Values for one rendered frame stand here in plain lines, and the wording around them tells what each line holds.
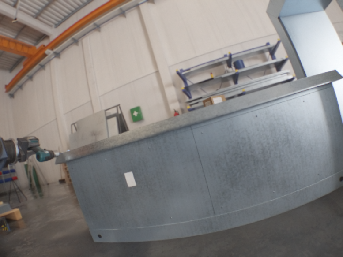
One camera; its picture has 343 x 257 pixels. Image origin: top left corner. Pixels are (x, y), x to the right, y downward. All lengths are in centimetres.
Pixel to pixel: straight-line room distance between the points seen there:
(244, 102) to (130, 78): 589
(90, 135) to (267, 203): 394
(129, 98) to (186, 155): 564
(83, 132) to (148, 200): 367
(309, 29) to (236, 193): 173
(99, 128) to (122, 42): 400
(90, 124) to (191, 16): 482
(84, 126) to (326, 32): 469
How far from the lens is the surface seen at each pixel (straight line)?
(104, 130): 413
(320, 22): 224
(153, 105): 603
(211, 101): 102
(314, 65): 196
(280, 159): 98
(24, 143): 113
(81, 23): 843
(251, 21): 664
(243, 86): 484
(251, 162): 93
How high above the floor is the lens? 56
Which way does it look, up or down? 3 degrees up
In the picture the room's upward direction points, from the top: 16 degrees counter-clockwise
